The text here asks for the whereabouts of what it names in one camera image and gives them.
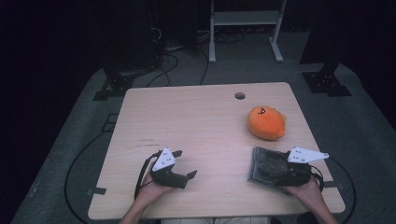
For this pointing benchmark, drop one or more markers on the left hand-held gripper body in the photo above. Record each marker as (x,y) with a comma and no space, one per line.
(163,160)

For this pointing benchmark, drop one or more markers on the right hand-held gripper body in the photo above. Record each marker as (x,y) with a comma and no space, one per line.
(302,154)

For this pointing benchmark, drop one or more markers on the grey fluffy towel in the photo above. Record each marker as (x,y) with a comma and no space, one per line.
(257,172)

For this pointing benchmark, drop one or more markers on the orange plush toy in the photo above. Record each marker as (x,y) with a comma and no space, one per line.
(266,124)

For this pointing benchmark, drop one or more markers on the person's left hand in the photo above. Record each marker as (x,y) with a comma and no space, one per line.
(149,189)

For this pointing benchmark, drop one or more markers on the person's right hand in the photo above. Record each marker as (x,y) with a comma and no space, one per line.
(308,194)

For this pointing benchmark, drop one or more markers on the grey tape strip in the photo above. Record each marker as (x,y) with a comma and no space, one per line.
(98,191)
(333,185)

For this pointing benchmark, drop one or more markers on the black stand with flat base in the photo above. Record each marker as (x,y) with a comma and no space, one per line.
(327,82)

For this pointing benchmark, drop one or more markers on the black stand with angled feet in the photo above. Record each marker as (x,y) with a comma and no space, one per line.
(115,87)

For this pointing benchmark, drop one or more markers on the white metal stand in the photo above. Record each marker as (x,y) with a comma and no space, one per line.
(244,18)

